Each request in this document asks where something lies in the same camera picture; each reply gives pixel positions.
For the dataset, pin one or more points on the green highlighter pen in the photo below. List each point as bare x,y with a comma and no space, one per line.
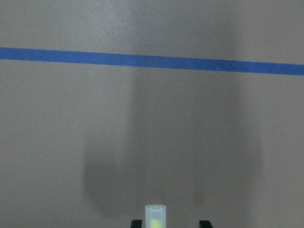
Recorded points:
155,216

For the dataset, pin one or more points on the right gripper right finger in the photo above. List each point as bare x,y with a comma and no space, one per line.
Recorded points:
204,224

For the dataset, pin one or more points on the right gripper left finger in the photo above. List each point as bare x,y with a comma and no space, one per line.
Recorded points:
136,223

